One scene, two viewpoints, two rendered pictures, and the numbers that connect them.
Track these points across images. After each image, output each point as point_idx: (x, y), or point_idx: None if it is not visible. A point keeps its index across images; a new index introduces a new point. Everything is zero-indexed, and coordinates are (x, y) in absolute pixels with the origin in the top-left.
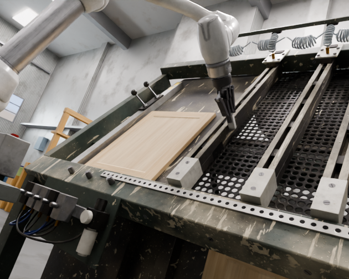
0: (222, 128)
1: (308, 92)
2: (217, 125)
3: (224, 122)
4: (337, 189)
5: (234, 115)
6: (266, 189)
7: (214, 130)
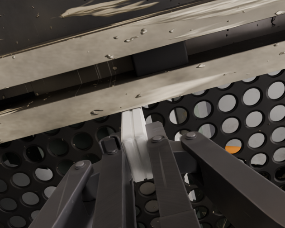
0: (78, 110)
1: None
2: (89, 59)
3: (148, 58)
4: None
5: (224, 79)
6: None
7: (42, 78)
